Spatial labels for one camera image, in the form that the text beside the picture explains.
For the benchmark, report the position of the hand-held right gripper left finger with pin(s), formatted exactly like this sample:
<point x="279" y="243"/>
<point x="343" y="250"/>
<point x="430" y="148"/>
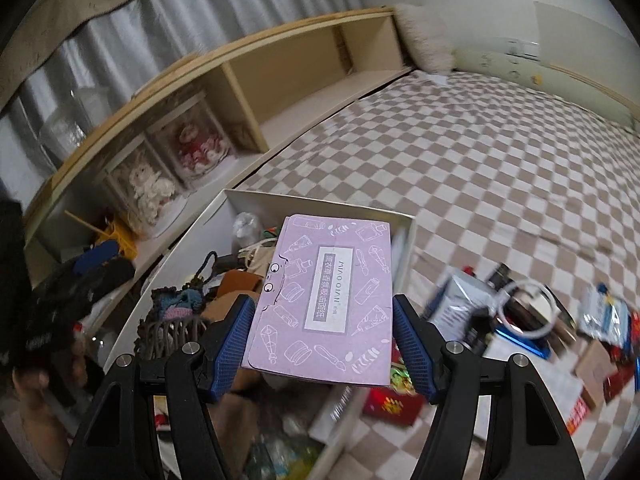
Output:
<point x="232" y="345"/>

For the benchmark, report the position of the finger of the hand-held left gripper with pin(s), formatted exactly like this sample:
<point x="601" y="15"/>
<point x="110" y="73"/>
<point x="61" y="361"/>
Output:
<point x="97" y="254"/>

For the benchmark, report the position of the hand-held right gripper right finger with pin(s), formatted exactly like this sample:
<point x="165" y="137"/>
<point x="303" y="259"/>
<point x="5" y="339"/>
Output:
<point x="415" y="350"/>

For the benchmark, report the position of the white storage box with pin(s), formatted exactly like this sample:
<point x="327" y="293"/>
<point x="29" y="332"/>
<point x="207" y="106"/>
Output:
<point x="165" y="270"/>

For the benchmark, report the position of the brown hair claw clip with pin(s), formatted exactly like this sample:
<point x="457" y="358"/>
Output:
<point x="162" y="335"/>

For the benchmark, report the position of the purple printed card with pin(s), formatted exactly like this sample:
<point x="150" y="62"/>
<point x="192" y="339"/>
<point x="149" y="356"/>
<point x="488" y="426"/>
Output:
<point x="320" y="300"/>

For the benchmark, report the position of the person's left forearm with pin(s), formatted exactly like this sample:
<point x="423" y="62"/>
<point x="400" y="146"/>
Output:
<point x="40" y="420"/>

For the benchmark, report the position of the clear plastic container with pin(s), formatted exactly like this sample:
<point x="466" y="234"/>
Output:
<point x="75" y="122"/>

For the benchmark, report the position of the red printed box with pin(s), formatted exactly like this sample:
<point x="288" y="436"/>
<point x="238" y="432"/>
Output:
<point x="392" y="402"/>

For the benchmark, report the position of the brown card with clear hook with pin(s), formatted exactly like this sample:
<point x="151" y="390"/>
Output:
<point x="235" y="282"/>

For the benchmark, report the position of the grey white packet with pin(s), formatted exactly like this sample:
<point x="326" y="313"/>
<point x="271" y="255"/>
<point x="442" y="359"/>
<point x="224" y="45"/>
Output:
<point x="457" y="292"/>

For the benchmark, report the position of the multicolour crocheted piece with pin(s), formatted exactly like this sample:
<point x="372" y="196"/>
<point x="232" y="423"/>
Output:
<point x="175" y="302"/>

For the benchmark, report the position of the rabbit doll in clear box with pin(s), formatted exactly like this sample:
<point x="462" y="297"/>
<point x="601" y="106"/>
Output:
<point x="145" y="190"/>

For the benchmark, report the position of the white plastic bag roll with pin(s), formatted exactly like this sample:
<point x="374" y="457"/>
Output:
<point x="249" y="227"/>

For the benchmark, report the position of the white plastic loop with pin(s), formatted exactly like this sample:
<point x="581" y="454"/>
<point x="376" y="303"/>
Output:
<point x="549" y="305"/>

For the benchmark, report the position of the red-dress doll in clear box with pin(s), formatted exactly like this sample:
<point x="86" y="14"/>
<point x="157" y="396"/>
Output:
<point x="195" y="147"/>

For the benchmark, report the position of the red sachet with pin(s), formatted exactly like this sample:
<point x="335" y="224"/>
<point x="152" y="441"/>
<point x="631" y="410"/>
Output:
<point x="580" y="410"/>

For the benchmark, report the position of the brown square card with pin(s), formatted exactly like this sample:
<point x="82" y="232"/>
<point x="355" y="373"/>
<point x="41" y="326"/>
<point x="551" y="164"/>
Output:
<point x="597" y="372"/>

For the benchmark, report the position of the blue white packet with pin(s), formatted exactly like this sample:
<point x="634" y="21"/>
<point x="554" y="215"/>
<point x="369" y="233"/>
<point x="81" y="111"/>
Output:
<point x="605" y="310"/>

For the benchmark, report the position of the checkered bed sheet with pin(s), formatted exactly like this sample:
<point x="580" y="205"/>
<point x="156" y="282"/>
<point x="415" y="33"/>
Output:
<point x="475" y="160"/>

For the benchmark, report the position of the red slim box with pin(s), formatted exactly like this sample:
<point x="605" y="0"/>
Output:
<point x="625" y="375"/>

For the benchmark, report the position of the grey curtain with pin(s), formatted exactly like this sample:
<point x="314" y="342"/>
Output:
<point x="150" y="20"/>

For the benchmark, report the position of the wooden shelf unit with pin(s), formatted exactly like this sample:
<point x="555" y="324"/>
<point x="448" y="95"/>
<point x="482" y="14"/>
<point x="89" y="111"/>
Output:
<point x="300" y="60"/>

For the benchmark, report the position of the pale green bolster cushion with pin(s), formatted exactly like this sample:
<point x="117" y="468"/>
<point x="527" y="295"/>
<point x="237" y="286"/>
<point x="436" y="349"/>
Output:
<point x="550" y="85"/>

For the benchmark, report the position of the white fluffy pillow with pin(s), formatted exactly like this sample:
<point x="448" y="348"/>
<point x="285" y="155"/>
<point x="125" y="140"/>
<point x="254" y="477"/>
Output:
<point x="425" y="35"/>

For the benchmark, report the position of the white wall socket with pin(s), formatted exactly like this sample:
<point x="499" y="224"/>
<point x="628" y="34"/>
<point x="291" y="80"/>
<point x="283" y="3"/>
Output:
<point x="523" y="47"/>

